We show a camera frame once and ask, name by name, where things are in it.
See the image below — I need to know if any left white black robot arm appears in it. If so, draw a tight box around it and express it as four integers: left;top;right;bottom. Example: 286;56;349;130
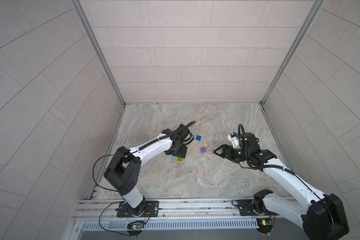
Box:
103;121;196;217

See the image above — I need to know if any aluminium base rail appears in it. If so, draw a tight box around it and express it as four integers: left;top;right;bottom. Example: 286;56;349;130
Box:
72;197;297;230

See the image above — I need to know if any left green circuit board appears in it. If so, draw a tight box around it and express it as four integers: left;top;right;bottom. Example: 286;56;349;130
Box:
126;221;145;232

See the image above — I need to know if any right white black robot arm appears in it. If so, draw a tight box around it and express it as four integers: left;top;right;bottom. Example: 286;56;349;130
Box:
214;125;350;240

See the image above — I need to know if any right circuit board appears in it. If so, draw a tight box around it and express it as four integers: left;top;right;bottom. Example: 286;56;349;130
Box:
257;219;274;234

